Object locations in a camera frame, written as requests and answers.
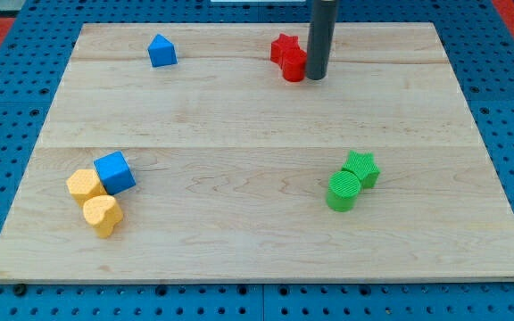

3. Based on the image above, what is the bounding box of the red star block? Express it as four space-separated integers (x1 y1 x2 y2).
269 33 300 68

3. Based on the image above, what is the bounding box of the light wooden board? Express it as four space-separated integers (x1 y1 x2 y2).
0 22 514 284

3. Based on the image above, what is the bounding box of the green star block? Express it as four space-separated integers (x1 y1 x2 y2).
341 151 380 189

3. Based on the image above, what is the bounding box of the green cylinder block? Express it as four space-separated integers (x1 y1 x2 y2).
326 170 361 212

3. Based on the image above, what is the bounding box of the red cylinder block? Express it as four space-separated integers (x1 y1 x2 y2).
281 48 307 82

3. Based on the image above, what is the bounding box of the blue cube block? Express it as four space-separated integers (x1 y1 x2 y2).
93 151 136 195

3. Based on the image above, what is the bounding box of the blue pentagon block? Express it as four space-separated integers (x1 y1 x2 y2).
147 34 178 67

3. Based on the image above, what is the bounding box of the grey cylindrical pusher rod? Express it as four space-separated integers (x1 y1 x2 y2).
305 0 338 80

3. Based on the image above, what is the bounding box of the yellow heart block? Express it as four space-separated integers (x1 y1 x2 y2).
83 195 124 238

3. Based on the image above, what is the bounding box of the yellow hexagon block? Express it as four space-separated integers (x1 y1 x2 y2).
66 169 106 208

